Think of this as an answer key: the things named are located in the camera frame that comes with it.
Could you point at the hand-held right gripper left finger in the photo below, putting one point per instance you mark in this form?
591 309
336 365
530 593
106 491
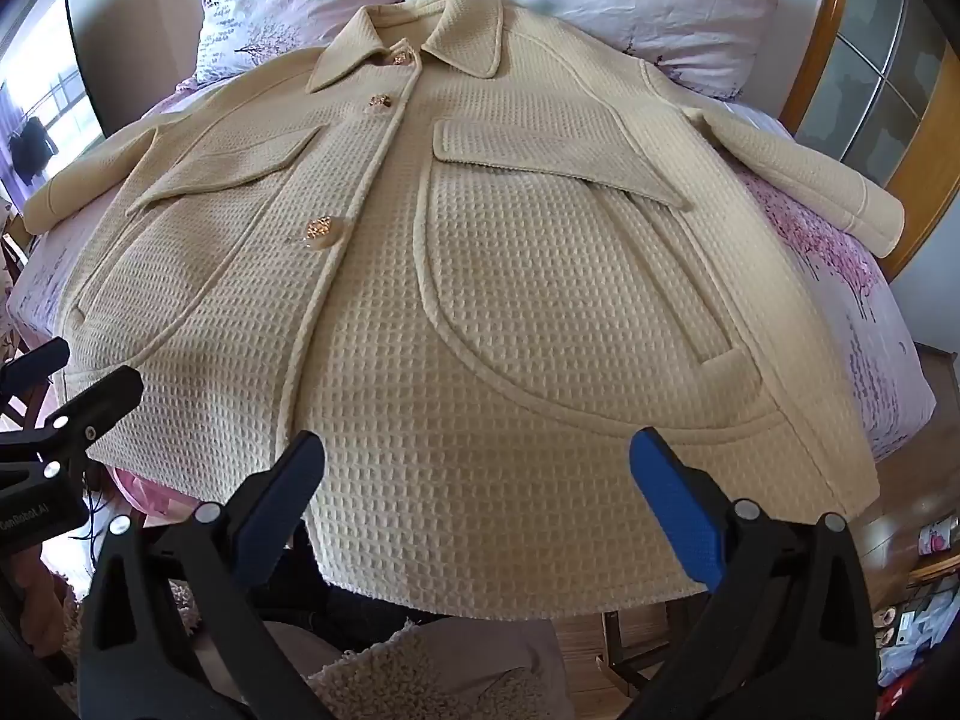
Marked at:
289 499

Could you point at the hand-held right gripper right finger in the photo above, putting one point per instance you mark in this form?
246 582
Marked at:
675 502

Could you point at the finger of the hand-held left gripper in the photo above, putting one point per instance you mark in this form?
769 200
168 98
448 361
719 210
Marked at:
34 364
105 401

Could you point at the cream waffle-knit blanket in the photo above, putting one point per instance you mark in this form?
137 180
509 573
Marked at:
525 315

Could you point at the hanging dark clothes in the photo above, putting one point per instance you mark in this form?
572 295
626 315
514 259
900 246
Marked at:
31 146

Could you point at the wooden stool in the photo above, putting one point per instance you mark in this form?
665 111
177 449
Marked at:
630 637

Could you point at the fluffy cream cloth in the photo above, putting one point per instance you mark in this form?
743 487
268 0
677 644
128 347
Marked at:
390 671

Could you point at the pink floral bedsheet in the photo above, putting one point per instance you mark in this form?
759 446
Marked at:
825 292

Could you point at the window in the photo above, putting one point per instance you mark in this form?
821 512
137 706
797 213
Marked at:
67 101

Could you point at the pile of colourful clutter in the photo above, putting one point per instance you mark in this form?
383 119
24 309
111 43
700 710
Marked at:
922 615

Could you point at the wooden door with glass panes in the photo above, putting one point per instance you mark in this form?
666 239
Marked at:
877 52

